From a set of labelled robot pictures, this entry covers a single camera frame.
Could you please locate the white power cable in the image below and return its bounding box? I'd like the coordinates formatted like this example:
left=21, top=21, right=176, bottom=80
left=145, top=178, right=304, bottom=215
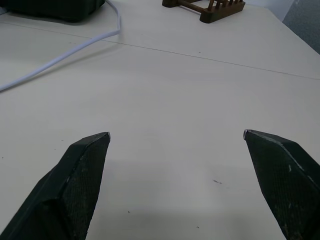
left=0, top=0, right=122, bottom=92

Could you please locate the brown wooden rack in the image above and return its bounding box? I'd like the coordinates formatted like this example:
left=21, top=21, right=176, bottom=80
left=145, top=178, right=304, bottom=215
left=161, top=0, right=247, bottom=24

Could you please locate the dark green box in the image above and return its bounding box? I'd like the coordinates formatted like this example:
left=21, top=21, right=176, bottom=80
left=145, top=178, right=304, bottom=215
left=4, top=0, right=107, bottom=24

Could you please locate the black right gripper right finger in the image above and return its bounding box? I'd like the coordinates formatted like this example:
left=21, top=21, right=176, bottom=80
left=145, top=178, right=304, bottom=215
left=242, top=129, right=320, bottom=240

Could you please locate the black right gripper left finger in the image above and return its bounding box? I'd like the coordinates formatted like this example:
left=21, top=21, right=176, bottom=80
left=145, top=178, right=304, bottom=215
left=0, top=131, right=112, bottom=240

